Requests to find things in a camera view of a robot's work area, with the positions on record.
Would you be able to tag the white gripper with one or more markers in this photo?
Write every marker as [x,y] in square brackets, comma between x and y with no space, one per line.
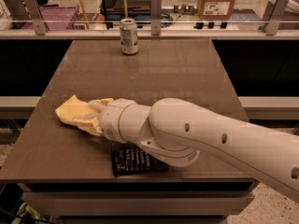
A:
[112,119]

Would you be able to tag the yellow wavy sponge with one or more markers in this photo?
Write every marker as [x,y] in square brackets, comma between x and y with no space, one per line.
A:
[74,109]

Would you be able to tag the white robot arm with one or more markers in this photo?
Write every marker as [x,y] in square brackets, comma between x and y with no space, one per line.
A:
[176,131]

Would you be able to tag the green 7up can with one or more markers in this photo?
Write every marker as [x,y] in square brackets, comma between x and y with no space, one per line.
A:
[129,39]

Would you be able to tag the black snack bar wrapper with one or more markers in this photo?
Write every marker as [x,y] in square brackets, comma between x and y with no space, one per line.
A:
[131,161]

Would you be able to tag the purple plastic crate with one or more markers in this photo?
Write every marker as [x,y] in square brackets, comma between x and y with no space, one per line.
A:
[59,18]

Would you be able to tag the yellow wooden stick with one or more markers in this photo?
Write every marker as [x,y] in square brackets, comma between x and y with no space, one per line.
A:
[84,14]

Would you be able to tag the brown cardboard box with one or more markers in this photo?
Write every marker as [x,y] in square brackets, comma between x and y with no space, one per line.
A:
[215,9]

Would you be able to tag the left metal railing post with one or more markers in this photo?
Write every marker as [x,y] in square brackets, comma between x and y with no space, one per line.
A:
[40,26]

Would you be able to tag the metal railing post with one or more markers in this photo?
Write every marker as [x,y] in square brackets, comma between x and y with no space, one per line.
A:
[40,26]
[275,17]
[155,14]

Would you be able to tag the middle metal railing post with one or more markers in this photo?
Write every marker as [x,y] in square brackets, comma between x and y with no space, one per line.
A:
[155,14]

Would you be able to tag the right metal railing post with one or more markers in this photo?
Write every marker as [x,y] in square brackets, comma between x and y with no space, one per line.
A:
[275,17]

